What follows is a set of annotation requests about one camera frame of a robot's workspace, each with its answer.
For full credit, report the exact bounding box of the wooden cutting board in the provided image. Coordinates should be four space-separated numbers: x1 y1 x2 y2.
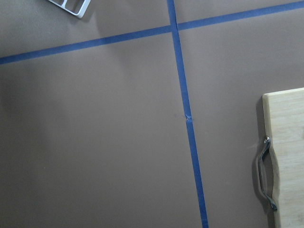
257 88 304 228

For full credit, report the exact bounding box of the cup rack with wooden handle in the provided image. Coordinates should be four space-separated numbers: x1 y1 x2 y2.
48 0 91 19

